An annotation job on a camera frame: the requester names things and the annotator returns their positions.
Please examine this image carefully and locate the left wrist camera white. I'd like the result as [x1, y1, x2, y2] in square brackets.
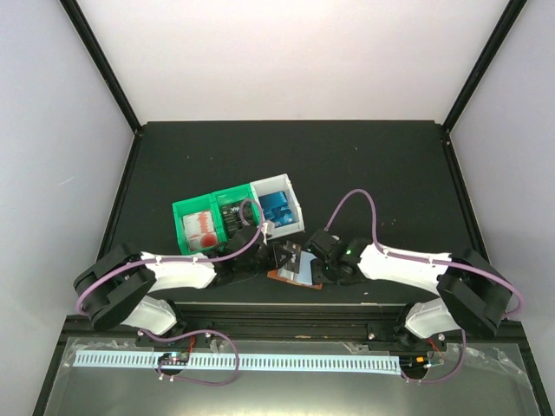
[262, 219, 276, 239]

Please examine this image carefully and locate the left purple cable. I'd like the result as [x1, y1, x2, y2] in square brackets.
[76, 198, 266, 317]

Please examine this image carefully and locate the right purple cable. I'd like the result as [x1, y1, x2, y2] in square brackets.
[323, 189, 526, 315]

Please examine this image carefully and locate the black frame post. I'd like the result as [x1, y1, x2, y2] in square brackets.
[60, 0, 142, 135]
[442, 0, 527, 133]

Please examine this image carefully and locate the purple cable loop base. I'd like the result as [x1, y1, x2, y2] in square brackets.
[401, 328, 468, 386]
[137, 328, 240, 387]

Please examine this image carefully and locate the purple cable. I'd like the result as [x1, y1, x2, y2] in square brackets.
[76, 198, 266, 317]
[323, 189, 526, 315]

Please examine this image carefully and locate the right black frame post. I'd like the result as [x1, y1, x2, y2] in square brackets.
[442, 0, 527, 133]

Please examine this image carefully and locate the black vip cards stack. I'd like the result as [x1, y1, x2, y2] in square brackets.
[220, 201, 255, 239]

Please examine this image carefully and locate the blue cards stack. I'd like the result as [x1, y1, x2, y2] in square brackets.
[258, 191, 296, 228]

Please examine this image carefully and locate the brown leather card holder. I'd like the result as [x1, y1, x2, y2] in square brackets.
[267, 251, 323, 289]

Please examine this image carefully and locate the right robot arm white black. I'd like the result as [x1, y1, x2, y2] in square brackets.
[305, 230, 513, 349]

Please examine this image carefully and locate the green bin middle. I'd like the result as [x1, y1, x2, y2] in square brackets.
[212, 184, 260, 241]

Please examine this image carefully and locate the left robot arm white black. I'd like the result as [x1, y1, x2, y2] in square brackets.
[74, 225, 289, 346]

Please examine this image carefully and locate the left black frame post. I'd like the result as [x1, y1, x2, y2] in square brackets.
[60, 0, 142, 135]

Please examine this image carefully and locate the red white cards stack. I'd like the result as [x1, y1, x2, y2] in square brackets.
[182, 210, 219, 252]

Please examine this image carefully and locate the black aluminium rail front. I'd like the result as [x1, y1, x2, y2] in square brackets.
[60, 303, 527, 347]

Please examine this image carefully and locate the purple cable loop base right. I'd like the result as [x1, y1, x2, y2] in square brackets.
[401, 328, 468, 386]

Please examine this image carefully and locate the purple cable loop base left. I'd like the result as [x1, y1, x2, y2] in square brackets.
[137, 328, 240, 387]

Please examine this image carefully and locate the white slotted cable duct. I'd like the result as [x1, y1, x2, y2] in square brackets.
[73, 350, 401, 375]

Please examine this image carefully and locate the small circuit board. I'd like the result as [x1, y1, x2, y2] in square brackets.
[158, 352, 190, 366]

